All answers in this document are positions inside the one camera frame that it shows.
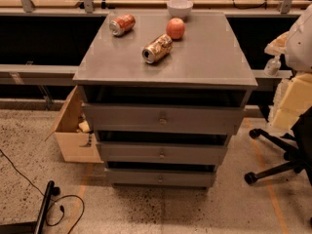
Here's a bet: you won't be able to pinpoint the grey drawer cabinet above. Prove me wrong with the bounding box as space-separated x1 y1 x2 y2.
72 11 258 189

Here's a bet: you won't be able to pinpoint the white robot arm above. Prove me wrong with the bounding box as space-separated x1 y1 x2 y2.
285 5 312 73

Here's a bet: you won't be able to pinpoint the yellow foam blocks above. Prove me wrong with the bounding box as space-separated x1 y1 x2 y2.
269 72 312 131

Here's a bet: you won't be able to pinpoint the orange soda can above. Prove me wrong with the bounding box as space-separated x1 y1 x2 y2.
109 14 136 36

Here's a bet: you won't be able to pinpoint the white bowl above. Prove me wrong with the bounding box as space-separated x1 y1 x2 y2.
167 0 193 19

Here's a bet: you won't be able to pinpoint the clear sanitizer bottle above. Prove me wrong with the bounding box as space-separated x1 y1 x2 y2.
264 56 281 76

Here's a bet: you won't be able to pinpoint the grey metal rail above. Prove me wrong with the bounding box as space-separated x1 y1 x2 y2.
0 64 78 86

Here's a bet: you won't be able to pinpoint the red apple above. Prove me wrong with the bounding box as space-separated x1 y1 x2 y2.
166 18 185 40

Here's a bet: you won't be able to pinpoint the black office chair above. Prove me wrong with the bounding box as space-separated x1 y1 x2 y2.
244 107 312 184

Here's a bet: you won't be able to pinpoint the black floor cable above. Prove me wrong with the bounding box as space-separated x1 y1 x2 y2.
0 148 86 234

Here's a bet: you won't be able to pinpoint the top grey drawer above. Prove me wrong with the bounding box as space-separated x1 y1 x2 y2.
83 103 244 135

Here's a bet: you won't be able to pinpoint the gold brown soda can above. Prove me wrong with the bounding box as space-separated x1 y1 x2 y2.
141 34 173 63

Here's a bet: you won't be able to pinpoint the black stand base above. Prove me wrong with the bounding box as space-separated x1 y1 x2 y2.
0 179 61 234

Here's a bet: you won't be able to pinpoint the cardboard box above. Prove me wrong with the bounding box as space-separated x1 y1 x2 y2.
45 87 101 163

